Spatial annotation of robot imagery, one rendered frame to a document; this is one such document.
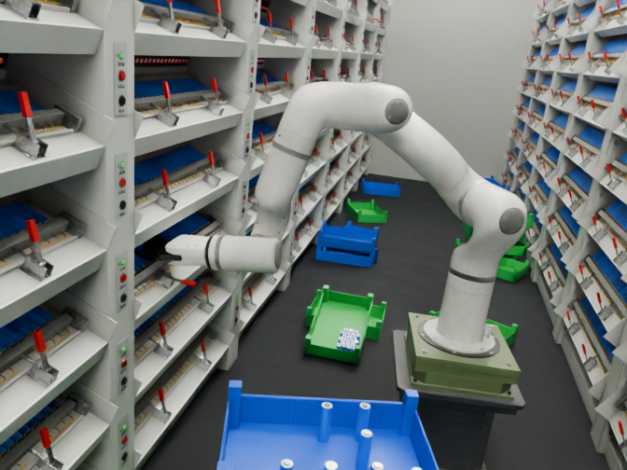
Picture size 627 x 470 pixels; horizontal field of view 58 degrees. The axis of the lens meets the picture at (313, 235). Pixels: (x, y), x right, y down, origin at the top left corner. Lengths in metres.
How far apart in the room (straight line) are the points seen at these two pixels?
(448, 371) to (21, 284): 0.99
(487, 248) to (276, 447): 0.75
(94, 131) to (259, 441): 0.59
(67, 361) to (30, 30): 0.56
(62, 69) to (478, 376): 1.14
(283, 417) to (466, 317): 0.70
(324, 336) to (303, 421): 1.22
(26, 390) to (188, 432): 0.75
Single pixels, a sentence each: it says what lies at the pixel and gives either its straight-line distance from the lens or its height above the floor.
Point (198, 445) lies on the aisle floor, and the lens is 1.68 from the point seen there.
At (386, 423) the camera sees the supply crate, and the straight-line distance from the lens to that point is 0.98.
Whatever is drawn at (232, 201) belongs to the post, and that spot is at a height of 0.59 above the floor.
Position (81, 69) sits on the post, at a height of 0.99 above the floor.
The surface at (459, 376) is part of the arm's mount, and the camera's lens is 1.49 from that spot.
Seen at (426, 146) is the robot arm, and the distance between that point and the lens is 1.32.
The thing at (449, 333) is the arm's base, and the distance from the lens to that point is 1.53.
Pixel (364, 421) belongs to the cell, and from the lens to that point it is 0.92.
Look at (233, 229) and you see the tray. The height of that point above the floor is 0.50.
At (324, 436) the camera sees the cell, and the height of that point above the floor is 0.50.
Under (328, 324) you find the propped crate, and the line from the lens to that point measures 2.21.
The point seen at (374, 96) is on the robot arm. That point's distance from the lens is 1.20.
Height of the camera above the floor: 1.07
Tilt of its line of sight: 18 degrees down
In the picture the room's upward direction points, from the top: 6 degrees clockwise
